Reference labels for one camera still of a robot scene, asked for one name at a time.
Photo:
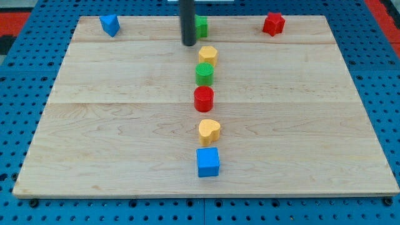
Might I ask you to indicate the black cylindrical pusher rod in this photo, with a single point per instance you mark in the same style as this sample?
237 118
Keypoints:
187 20

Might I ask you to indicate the green star block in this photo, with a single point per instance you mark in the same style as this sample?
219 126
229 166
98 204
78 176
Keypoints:
201 23

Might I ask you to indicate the yellow hexagon block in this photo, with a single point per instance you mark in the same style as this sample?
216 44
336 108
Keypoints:
208 54

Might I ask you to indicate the red star block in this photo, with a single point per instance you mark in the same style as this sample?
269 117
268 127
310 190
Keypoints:
273 23

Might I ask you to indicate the green cylinder block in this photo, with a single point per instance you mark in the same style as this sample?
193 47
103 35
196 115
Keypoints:
204 74

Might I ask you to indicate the blue triangle block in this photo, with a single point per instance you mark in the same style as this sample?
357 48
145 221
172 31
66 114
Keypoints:
110 24

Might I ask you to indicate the red cylinder block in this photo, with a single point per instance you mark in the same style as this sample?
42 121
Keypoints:
203 98

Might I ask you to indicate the yellow heart block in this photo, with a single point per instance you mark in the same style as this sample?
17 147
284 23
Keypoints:
209 131

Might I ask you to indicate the light wooden board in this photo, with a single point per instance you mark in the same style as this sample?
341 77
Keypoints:
120 120

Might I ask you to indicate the blue cube block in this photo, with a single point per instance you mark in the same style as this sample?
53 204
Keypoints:
208 163

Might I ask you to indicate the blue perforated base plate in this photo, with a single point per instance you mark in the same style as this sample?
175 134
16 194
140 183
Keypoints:
31 65

